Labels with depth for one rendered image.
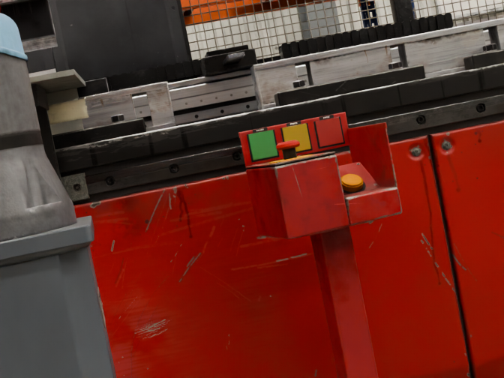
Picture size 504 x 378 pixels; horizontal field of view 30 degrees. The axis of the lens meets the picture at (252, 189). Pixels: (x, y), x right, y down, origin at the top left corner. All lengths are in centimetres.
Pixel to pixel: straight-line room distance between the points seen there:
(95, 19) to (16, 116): 152
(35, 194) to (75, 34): 153
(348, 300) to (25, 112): 77
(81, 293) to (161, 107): 101
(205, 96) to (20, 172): 127
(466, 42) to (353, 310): 70
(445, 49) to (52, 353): 128
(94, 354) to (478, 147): 112
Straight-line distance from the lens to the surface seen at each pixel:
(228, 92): 217
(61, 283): 91
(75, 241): 89
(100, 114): 189
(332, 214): 148
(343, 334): 156
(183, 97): 216
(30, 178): 94
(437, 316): 188
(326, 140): 165
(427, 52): 199
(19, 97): 95
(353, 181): 157
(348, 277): 156
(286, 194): 146
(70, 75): 165
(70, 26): 246
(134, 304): 179
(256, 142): 160
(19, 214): 91
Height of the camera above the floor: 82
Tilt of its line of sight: 3 degrees down
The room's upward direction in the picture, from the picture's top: 11 degrees counter-clockwise
